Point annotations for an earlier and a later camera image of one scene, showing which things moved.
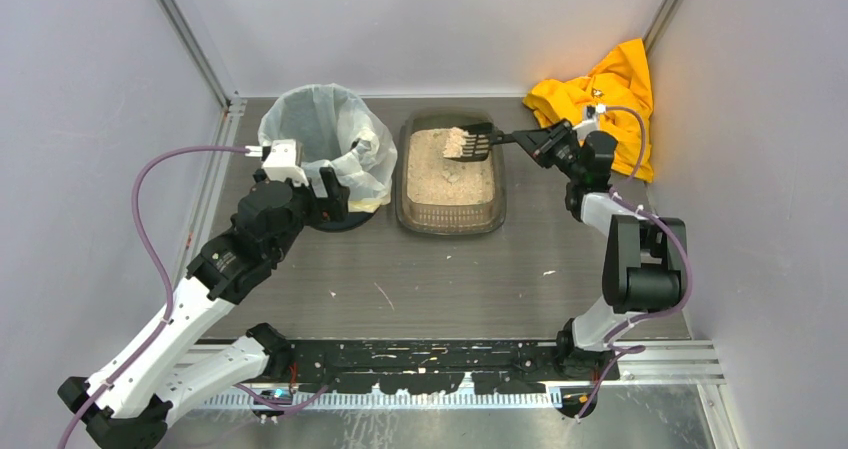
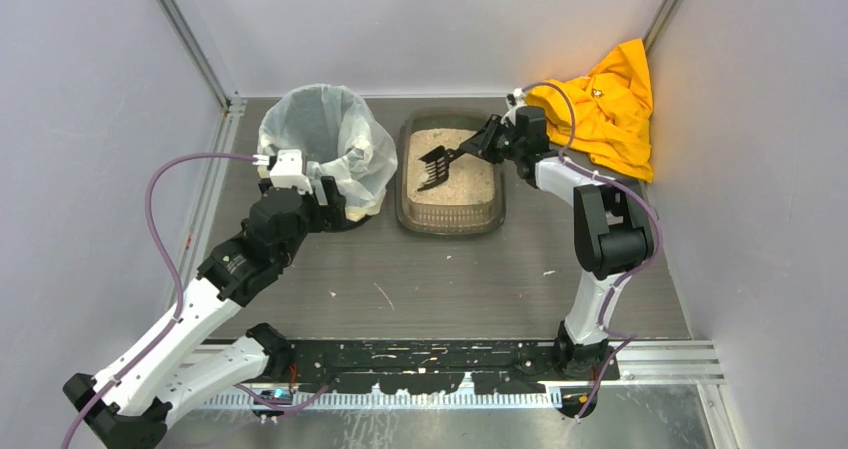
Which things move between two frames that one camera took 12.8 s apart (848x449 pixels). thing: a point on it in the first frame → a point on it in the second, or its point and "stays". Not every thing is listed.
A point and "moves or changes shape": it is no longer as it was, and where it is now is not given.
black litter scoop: (481, 136) moves or changes shape
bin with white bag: (336, 128) stays
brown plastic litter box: (438, 195) stays
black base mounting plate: (434, 367) stays
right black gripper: (547, 145) → (496, 138)
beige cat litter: (434, 180) stays
